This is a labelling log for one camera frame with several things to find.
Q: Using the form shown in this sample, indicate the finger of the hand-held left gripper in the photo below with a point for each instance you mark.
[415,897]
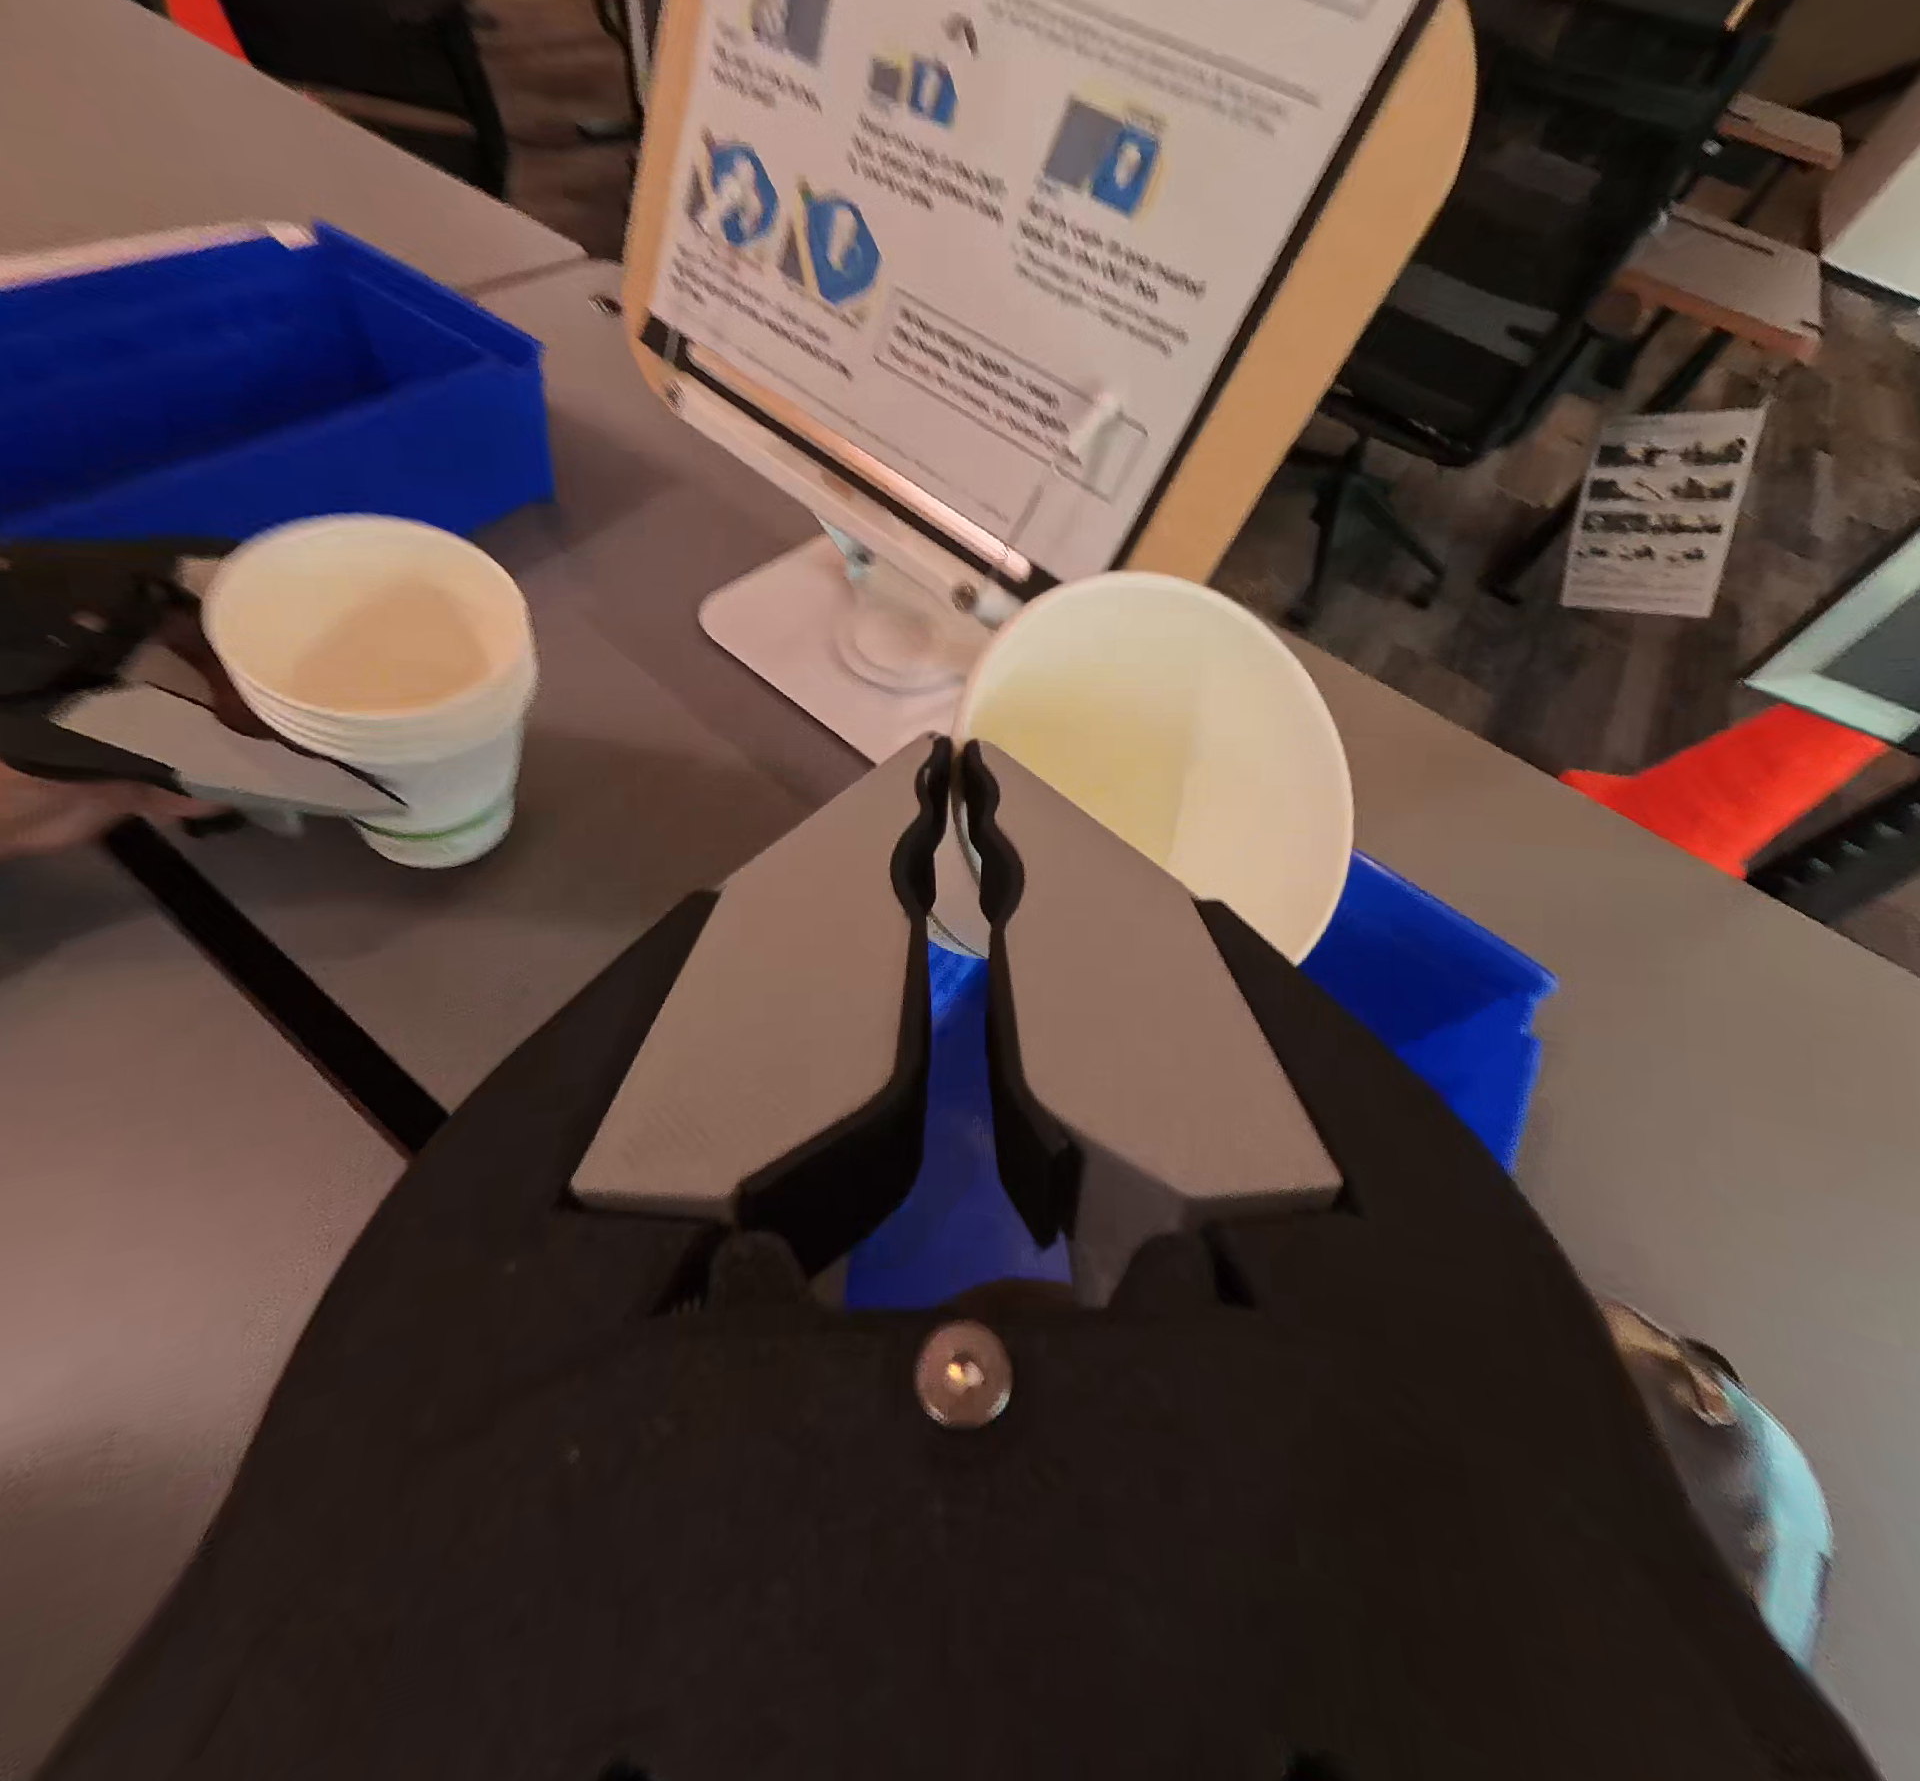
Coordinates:
[210,753]
[181,683]

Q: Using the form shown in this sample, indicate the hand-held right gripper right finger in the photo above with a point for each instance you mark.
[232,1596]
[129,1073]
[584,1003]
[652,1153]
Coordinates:
[1171,1062]

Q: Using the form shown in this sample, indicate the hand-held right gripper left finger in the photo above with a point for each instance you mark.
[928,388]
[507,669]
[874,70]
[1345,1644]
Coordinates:
[764,1047]

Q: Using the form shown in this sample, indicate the stack of white paper cups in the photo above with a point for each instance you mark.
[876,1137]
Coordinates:
[450,761]

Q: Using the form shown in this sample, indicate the blue plastic bin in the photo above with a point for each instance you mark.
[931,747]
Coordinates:
[224,370]
[1441,1017]

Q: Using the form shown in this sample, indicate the green-banded white paper cup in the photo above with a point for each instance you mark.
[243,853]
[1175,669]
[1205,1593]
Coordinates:
[1155,730]

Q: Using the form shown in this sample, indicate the person's left hand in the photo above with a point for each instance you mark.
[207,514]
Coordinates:
[75,822]

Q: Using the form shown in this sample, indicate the printed paper sign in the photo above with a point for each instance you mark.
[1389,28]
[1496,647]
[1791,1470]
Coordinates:
[1659,514]

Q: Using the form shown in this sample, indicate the grey framed partition panel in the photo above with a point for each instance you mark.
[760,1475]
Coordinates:
[1860,656]

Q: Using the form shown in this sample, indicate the printed instruction sheet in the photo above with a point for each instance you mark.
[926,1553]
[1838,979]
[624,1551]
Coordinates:
[1051,237]

